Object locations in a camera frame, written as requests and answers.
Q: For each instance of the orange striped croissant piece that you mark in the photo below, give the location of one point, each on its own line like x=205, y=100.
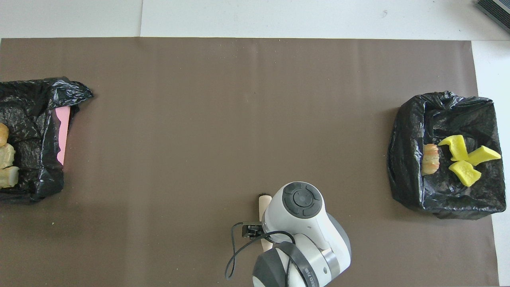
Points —
x=6, y=155
x=8, y=176

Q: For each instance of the dark ribbed device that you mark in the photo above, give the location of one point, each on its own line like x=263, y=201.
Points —
x=498, y=10

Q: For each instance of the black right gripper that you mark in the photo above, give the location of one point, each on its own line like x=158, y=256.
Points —
x=253, y=230

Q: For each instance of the brown breaded nugget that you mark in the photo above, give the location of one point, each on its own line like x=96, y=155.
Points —
x=3, y=133

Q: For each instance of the pink plastic bin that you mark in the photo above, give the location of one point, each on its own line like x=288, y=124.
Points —
x=62, y=131

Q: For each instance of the black plastic trash bag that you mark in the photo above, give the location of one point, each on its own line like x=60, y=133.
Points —
x=32, y=119
x=478, y=119

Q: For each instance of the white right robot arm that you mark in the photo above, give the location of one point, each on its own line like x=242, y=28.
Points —
x=306, y=239

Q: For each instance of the yellow sponge piece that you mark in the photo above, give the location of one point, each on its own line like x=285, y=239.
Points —
x=484, y=155
x=464, y=173
x=454, y=146

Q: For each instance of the beige crusty bread chunk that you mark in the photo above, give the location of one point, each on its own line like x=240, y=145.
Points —
x=431, y=159

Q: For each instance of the brown paper table mat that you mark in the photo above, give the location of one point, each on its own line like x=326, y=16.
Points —
x=199, y=119

